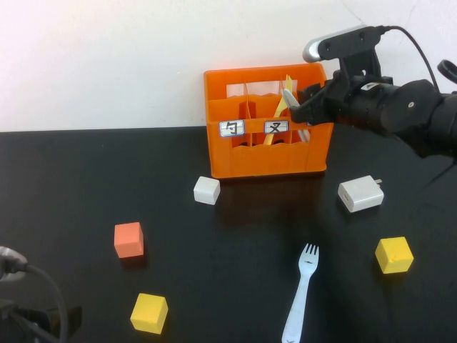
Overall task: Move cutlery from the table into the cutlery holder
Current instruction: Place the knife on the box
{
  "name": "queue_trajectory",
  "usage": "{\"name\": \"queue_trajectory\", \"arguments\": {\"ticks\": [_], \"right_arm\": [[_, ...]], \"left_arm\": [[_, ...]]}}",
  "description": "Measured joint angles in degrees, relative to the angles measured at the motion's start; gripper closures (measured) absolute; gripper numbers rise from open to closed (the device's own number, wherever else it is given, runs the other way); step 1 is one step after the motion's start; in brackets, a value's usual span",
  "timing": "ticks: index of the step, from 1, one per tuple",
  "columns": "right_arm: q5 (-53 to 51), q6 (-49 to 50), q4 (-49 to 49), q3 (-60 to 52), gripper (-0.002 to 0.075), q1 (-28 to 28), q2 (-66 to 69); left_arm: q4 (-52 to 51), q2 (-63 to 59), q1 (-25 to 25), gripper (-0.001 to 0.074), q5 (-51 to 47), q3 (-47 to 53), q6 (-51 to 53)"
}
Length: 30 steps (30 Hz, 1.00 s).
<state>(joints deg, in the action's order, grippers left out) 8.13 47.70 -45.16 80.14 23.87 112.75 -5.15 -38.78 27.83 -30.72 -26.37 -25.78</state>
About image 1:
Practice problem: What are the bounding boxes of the pale blue plastic fork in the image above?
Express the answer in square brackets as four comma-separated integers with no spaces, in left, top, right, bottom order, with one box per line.
[281,243,321,343]

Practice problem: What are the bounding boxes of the paper label spoon character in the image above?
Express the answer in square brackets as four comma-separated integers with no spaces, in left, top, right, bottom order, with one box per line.
[219,119,246,139]

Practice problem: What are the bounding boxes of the orange foam cube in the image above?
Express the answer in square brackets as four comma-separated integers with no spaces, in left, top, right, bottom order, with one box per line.
[114,222,145,259]

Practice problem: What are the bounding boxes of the right black camera cable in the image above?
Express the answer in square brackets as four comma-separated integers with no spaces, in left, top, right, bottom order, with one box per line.
[378,24,457,92]

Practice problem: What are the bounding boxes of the left black camera cable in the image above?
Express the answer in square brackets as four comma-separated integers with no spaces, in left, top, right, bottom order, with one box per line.
[21,263,70,343]

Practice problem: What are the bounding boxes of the white foam cube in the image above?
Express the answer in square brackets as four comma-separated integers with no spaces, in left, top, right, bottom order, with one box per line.
[193,176,221,206]

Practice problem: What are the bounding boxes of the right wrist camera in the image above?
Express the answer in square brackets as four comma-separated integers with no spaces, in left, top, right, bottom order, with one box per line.
[302,24,386,66]

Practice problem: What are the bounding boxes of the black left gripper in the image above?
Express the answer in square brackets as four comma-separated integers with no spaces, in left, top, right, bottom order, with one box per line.
[0,298,83,343]

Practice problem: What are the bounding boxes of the paper label fork character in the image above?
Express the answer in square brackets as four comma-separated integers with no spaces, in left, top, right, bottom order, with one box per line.
[263,120,290,135]

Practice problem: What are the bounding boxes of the yellow plastic fork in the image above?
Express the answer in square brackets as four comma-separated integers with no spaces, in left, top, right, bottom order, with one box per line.
[263,74,294,146]

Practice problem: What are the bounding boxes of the orange plastic cutlery crate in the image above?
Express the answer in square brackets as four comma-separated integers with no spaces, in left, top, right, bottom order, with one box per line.
[203,63,339,179]

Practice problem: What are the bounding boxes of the white USB power adapter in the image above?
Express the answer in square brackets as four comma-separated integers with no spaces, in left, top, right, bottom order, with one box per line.
[337,174,385,214]

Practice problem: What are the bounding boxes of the black camera cable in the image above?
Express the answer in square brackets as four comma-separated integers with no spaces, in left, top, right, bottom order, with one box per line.
[378,24,457,92]
[21,263,70,343]

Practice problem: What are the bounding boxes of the cream white plastic knife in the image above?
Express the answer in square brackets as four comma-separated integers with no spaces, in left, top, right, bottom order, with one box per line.
[284,89,312,143]

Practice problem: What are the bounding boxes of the yellow foam cube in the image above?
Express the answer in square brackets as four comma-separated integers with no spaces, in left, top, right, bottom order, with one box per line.
[374,236,415,275]
[130,293,169,335]

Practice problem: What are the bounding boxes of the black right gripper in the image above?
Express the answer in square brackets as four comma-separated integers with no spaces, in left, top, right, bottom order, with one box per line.
[288,69,362,127]

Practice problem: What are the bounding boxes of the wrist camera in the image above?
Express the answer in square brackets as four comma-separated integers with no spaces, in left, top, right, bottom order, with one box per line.
[302,24,386,66]
[0,245,29,282]

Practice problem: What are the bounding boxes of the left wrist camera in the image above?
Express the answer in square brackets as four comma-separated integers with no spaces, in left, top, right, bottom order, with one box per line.
[0,245,29,282]

